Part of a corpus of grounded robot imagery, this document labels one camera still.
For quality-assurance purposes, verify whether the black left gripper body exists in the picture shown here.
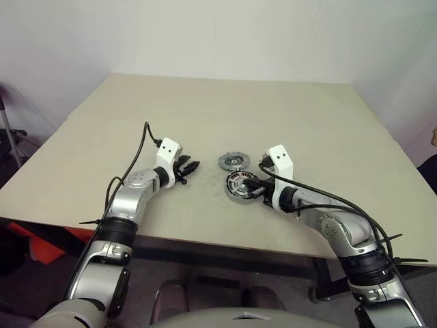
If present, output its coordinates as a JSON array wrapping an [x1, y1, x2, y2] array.
[[173, 159, 189, 187]]

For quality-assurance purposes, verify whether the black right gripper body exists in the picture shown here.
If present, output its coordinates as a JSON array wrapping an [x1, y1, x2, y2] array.
[[260, 178, 277, 208]]

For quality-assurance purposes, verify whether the grey toothed motor lid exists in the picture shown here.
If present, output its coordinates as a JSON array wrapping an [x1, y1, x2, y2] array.
[[217, 150, 248, 171]]

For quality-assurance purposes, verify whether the dark rounded shape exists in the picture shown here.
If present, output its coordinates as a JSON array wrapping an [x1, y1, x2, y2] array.
[[240, 285, 288, 312], [151, 279, 191, 325]]

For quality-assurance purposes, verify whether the grey robot torso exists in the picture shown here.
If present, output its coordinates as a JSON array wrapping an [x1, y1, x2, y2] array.
[[150, 306, 363, 328]]

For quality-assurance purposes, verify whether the orange object under table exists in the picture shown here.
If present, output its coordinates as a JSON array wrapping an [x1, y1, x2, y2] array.
[[6, 221, 68, 267]]

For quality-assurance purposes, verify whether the person in dark clothes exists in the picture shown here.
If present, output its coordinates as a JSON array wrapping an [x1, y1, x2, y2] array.
[[416, 154, 437, 194]]

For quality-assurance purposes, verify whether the grey tripod stand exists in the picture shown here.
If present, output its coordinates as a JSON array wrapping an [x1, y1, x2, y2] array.
[[0, 97, 29, 167]]

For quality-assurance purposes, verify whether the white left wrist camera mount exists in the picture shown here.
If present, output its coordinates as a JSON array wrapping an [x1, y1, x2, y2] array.
[[156, 137, 184, 189]]

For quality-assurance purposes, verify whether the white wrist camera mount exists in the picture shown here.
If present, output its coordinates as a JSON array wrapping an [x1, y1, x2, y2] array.
[[156, 137, 184, 189], [261, 144, 295, 212]]

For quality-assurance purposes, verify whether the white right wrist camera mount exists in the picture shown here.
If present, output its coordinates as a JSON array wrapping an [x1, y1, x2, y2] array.
[[261, 144, 295, 212]]

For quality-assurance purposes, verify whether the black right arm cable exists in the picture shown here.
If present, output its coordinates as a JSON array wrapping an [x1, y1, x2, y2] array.
[[258, 162, 399, 274]]

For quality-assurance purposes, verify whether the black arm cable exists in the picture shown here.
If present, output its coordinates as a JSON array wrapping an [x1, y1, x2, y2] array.
[[63, 121, 163, 301], [258, 162, 399, 274]]

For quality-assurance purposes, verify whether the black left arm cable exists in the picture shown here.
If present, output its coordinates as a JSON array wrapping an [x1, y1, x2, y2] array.
[[63, 121, 163, 301]]

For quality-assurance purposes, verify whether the black table frame with caster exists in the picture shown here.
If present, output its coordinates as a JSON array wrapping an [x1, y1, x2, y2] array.
[[131, 235, 349, 302]]

